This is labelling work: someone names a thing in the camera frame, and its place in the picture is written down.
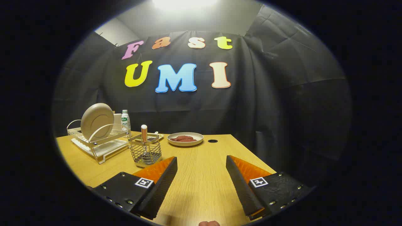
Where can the black backdrop cloth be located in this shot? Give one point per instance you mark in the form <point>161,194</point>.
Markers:
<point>267,103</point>

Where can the red meat patty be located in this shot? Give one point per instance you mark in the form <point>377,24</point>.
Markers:
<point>190,138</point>
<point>176,139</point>

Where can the white divided snack tray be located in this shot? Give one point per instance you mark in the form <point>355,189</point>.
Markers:
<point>158,137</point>

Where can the beige oval dish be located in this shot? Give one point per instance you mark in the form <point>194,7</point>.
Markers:
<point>185,143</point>

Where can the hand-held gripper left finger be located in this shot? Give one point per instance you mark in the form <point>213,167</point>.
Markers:
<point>163,185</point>

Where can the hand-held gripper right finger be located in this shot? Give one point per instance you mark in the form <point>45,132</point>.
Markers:
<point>240,185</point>

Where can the beige round plate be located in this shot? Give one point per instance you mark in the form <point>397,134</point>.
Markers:
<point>95,121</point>

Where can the white bottle with green label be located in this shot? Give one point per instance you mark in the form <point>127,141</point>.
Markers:
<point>125,122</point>

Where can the white toaster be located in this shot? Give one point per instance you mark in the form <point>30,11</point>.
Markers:
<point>117,122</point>

